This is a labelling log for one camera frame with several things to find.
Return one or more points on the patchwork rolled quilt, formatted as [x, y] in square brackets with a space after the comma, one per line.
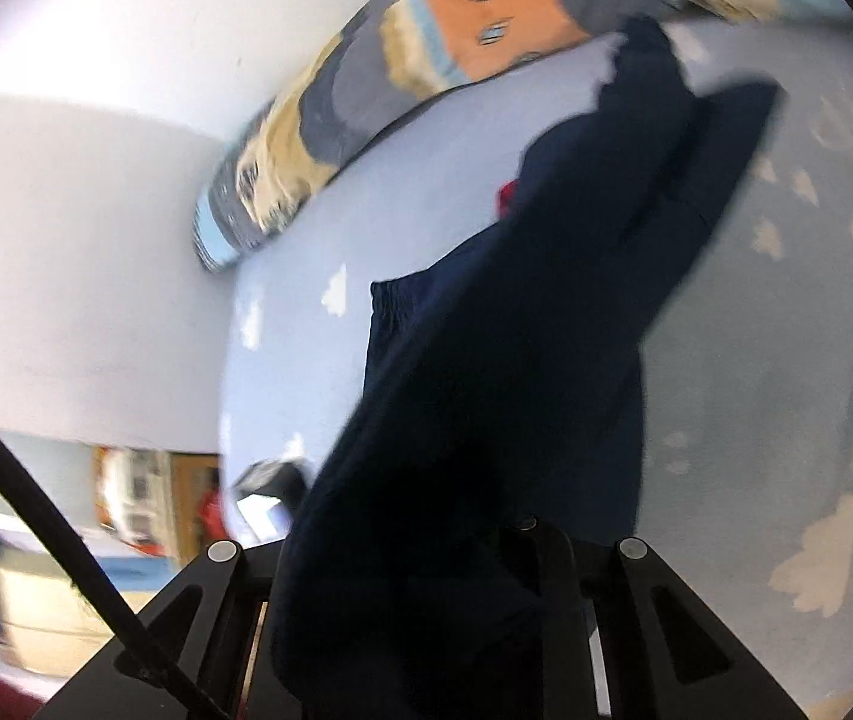
[390, 59]

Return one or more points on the navy blue garment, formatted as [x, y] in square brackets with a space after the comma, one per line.
[424, 576]

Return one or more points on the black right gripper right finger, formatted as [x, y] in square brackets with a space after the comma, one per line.
[618, 617]

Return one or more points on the light blue cloud bedsheet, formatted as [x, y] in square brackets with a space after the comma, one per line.
[748, 467]

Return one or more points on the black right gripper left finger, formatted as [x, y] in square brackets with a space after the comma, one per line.
[208, 619]

